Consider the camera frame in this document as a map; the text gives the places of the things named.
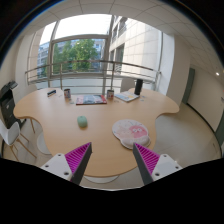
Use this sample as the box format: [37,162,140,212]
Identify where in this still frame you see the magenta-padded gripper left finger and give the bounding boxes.
[40,142,93,186]

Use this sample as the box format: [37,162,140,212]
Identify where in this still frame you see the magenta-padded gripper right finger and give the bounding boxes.
[132,142,184,186]

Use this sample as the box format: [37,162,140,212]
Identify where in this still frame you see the mint green computer mouse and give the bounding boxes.
[77,115,89,129]

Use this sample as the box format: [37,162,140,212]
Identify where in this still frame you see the white round table base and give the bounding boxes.
[83,174,120,185]
[35,131,53,156]

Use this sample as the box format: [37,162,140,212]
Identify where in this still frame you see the white chair with wooden legs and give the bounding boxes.
[0,118,38,162]

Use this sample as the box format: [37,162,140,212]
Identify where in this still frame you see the printed mug with dark rim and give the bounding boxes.
[63,88,72,100]

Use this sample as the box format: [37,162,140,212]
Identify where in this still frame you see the red covered magazine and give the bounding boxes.
[75,94,108,106]

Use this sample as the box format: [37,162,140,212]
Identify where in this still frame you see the light blue covered book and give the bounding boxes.
[114,91,141,103]

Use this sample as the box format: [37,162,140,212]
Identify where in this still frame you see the black upright box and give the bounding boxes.
[133,78,144,96]

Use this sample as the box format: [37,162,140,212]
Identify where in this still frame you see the dark green door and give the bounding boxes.
[181,67,196,106]

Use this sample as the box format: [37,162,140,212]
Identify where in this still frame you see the grey chair behind table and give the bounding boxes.
[120,77,136,93]

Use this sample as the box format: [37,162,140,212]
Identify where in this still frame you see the metal balcony railing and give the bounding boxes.
[24,59,162,92]

